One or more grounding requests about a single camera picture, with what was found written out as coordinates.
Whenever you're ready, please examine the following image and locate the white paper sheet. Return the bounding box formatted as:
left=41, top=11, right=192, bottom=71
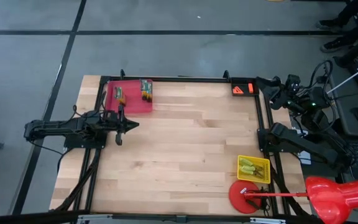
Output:
left=296, top=151, right=312, bottom=166

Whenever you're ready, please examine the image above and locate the black cable bundle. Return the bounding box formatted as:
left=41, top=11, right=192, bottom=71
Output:
left=269, top=163, right=311, bottom=218
left=53, top=148, right=103, bottom=212

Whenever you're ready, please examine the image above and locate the black beam with brackets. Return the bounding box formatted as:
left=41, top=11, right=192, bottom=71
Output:
left=0, top=210, right=323, bottom=224

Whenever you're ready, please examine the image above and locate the red desk lamp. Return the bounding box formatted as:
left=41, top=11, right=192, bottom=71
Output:
left=228, top=176, right=358, bottom=224

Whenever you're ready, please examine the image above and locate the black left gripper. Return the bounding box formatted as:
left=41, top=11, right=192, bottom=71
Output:
left=103, top=104, right=140, bottom=146

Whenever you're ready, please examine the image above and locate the black plastic basket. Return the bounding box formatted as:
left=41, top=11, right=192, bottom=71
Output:
left=231, top=77, right=260, bottom=96

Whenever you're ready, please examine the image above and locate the yellow plastic basket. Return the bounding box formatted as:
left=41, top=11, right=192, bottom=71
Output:
left=237, top=154, right=272, bottom=184

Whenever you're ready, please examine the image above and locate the person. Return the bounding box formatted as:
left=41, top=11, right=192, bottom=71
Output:
left=314, top=0, right=358, bottom=54

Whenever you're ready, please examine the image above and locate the black stand leg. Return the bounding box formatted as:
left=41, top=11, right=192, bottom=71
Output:
left=333, top=27, right=358, bottom=68

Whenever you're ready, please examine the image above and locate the white cable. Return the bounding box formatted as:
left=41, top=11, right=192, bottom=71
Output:
left=326, top=58, right=358, bottom=95

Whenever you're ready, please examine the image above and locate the pink plastic tray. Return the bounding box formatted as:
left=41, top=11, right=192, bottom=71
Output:
left=106, top=79, right=154, bottom=114

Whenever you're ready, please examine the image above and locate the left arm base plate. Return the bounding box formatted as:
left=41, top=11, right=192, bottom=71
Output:
left=63, top=124, right=109, bottom=149

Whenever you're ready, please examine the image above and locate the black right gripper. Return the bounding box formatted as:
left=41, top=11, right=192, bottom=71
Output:
left=255, top=76, right=324, bottom=116

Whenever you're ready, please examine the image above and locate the black side table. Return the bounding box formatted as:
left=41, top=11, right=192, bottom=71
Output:
left=323, top=55, right=358, bottom=138

